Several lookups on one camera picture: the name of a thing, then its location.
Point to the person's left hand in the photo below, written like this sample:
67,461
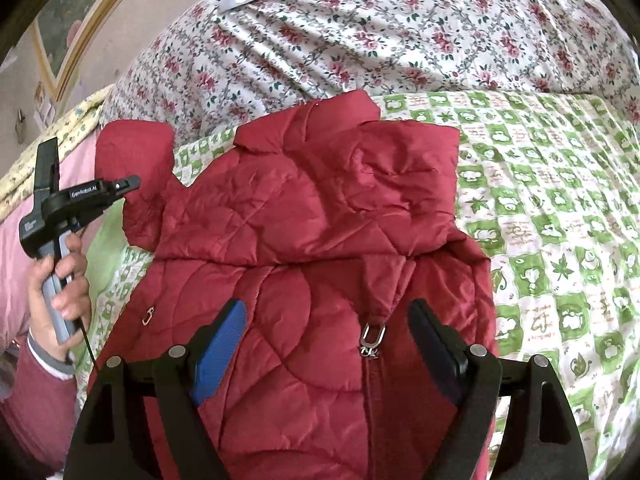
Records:
39,310

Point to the red quilted blanket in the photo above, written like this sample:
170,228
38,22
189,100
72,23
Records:
310,220

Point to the gold framed wall picture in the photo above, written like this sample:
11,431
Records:
75,20

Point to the floral rose duvet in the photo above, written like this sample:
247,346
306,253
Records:
375,35

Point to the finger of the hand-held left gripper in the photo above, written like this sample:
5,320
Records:
125,185

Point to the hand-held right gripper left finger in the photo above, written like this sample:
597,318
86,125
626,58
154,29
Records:
220,355

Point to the person's left forearm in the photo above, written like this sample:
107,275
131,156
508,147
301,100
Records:
40,400

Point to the small grey wall fixture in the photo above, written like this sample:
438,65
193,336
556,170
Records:
20,117

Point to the pale wall sticker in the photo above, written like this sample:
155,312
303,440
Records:
45,102

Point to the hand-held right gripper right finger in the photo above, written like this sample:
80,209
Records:
435,350

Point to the green checked blanket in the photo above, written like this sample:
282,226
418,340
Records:
550,210

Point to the pink blanket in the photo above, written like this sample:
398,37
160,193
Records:
15,270

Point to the yellow floral cloth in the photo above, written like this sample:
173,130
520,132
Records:
75,125

